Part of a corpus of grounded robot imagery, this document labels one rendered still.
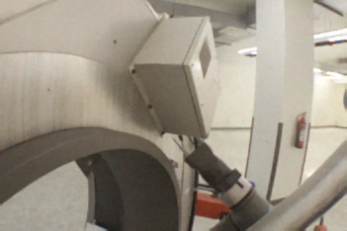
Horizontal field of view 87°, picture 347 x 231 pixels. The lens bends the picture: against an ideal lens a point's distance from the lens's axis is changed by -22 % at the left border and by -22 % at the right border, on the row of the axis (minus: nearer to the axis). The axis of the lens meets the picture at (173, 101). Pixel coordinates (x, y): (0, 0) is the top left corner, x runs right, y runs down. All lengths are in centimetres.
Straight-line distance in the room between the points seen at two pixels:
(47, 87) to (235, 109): 1074
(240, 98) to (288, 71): 785
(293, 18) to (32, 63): 350
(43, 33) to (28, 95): 8
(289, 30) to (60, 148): 337
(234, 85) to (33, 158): 1071
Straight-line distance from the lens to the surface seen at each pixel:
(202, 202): 149
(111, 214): 107
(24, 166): 25
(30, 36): 30
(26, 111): 29
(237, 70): 1098
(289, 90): 336
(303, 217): 51
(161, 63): 43
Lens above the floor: 163
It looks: 3 degrees down
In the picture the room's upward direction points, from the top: 4 degrees clockwise
